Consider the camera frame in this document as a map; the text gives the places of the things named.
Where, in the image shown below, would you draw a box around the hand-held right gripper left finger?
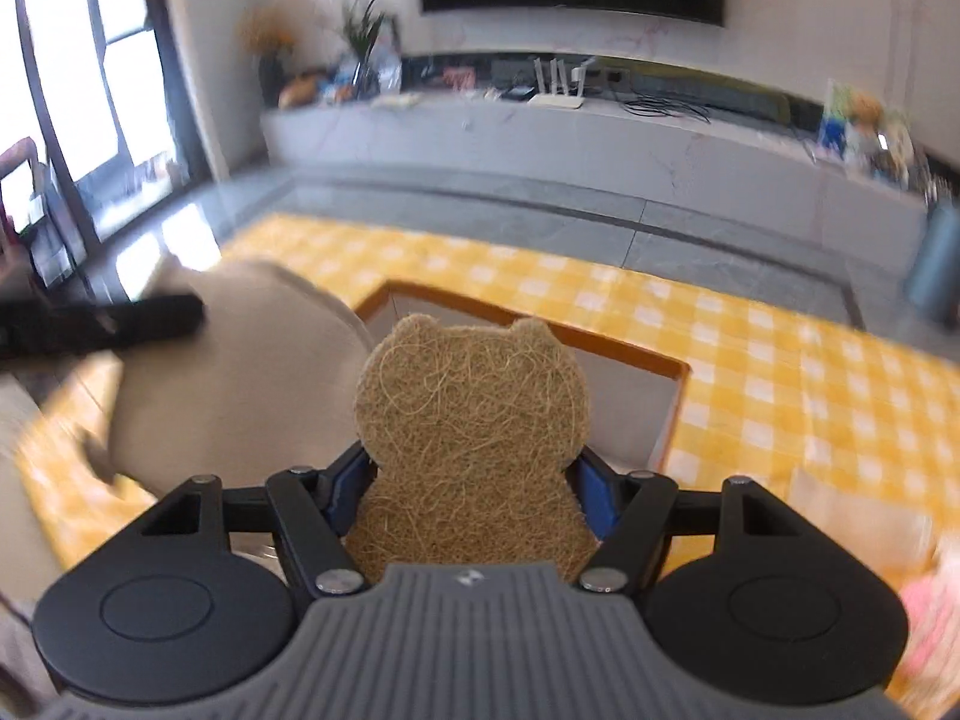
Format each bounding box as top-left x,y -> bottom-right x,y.
139,442 -> 376,598

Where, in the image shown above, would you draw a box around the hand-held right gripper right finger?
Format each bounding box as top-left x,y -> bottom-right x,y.
574,448 -> 811,596

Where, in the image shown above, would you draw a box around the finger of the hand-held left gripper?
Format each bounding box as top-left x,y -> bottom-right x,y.
0,292 -> 206,365

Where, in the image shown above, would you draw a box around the white box orange rim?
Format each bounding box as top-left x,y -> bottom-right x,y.
352,280 -> 692,565

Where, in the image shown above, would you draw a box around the beige cloth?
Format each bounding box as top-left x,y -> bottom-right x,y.
97,258 -> 373,500

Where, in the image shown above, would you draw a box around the bear shaped loofah sponge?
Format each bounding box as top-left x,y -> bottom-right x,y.
343,316 -> 605,587

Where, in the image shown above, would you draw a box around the yellow checked table cover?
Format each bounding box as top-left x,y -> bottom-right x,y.
15,211 -> 960,720

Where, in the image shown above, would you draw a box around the glass sliding door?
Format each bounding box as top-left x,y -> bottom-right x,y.
0,0 -> 190,287

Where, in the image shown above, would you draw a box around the clear plastic bag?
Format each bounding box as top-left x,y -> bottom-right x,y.
789,465 -> 938,565

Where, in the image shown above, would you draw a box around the golden brown ornament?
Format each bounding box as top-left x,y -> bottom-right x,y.
277,73 -> 321,108

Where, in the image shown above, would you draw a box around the dark vase with yellow flowers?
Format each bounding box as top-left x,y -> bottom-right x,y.
238,7 -> 296,108

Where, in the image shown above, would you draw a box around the blue snack packets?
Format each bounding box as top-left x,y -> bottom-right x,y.
319,63 -> 355,103

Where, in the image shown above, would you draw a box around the white marble television console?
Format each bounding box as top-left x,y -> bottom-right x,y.
258,52 -> 932,276

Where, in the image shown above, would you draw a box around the pink fluffy cloth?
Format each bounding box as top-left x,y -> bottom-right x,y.
895,546 -> 960,685

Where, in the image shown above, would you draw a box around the green plant in glass vase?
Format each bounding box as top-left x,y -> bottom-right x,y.
330,0 -> 403,99

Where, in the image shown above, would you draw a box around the white router with antennas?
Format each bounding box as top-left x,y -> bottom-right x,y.
528,55 -> 590,111

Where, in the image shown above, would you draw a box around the grey blue trash can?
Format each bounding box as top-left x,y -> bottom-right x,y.
903,201 -> 960,325

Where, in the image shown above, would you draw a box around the brown teddy bear bouquet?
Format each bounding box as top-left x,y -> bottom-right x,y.
847,93 -> 884,160

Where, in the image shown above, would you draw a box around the black cables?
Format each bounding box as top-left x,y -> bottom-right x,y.
613,88 -> 715,125

